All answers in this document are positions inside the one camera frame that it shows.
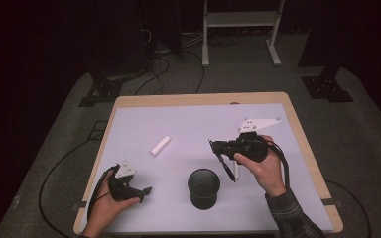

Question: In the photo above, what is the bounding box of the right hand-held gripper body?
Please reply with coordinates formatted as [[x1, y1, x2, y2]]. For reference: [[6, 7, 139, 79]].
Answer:
[[215, 117, 283, 164]]

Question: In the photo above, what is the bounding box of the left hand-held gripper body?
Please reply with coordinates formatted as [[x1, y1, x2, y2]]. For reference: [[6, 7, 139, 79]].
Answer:
[[107, 161, 145, 202]]

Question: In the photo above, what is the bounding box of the black pen holder cup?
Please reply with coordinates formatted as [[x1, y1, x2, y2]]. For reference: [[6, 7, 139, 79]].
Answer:
[[187, 168, 221, 211]]

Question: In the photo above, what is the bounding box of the person's left hand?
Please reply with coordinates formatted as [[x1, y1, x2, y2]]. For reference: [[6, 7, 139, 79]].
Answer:
[[80, 179, 142, 232]]

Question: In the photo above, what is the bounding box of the person's right hand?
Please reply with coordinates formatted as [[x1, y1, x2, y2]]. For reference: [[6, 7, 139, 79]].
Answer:
[[233, 134, 287, 198]]

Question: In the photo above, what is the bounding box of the white table mat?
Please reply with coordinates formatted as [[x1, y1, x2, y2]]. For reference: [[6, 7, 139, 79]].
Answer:
[[78, 103, 335, 233]]

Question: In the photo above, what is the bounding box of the wooden table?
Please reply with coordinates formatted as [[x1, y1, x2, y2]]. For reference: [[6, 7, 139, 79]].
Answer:
[[72, 91, 344, 236]]

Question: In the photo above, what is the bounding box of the black stand base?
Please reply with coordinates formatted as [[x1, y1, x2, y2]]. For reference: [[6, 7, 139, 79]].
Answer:
[[78, 68, 124, 108], [301, 63, 355, 103]]

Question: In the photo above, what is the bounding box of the white metal stand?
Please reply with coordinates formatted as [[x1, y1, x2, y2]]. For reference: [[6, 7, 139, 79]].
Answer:
[[201, 0, 286, 68]]

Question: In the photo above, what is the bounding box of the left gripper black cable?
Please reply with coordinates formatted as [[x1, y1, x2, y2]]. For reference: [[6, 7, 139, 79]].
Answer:
[[86, 164, 121, 221]]

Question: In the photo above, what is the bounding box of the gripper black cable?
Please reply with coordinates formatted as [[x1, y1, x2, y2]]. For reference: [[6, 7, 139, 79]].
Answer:
[[86, 164, 121, 221], [267, 139, 291, 191]]

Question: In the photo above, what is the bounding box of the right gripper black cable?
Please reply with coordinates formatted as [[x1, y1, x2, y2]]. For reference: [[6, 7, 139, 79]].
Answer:
[[267, 139, 291, 191]]

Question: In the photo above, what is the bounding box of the black wire bracket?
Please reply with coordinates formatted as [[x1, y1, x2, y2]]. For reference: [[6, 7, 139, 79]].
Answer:
[[88, 120, 109, 142]]

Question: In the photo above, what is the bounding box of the black floor cable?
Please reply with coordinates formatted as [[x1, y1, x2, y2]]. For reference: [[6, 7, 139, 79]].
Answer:
[[133, 54, 172, 97], [324, 178, 373, 238], [38, 139, 95, 238], [182, 49, 206, 95]]

